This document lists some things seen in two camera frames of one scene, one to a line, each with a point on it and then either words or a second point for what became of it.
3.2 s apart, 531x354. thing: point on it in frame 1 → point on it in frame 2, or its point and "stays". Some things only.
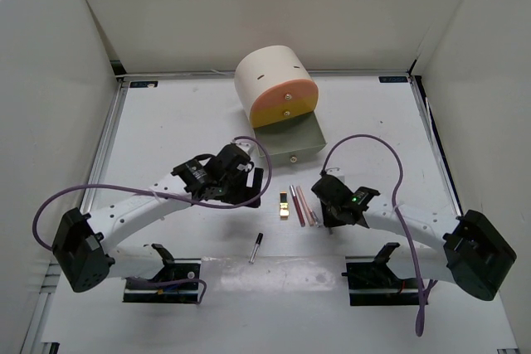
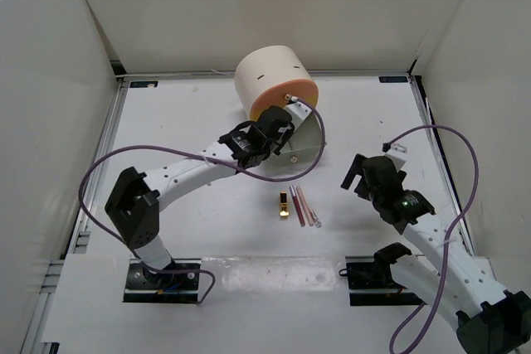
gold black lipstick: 284,206 stays
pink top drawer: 287,94 stays
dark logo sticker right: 393,79 stays
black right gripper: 329,221 → 357,168
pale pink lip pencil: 305,207 stays
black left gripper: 244,190 → 286,133
